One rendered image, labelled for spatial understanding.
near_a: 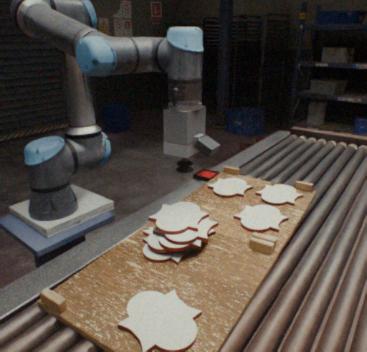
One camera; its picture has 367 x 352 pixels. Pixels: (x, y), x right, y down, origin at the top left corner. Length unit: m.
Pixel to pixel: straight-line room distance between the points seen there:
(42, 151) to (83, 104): 0.19
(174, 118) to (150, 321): 0.41
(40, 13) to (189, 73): 0.40
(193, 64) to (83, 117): 0.49
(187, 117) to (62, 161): 0.48
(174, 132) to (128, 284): 0.34
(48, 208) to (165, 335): 0.61
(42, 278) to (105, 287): 0.16
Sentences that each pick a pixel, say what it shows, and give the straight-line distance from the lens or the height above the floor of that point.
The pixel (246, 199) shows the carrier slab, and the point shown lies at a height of 0.94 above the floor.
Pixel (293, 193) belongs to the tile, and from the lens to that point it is 1.15.
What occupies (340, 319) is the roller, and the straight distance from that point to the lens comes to 0.75.
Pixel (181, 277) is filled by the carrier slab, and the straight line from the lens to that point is 0.76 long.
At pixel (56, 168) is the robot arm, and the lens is 1.06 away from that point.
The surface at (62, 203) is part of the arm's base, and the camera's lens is 1.09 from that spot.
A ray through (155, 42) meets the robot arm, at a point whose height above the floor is 1.41.
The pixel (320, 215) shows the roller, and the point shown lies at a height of 0.92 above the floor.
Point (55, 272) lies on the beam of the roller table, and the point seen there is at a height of 0.92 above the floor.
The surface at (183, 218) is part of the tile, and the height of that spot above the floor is 1.00.
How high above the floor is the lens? 1.41
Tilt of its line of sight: 21 degrees down
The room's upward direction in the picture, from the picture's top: straight up
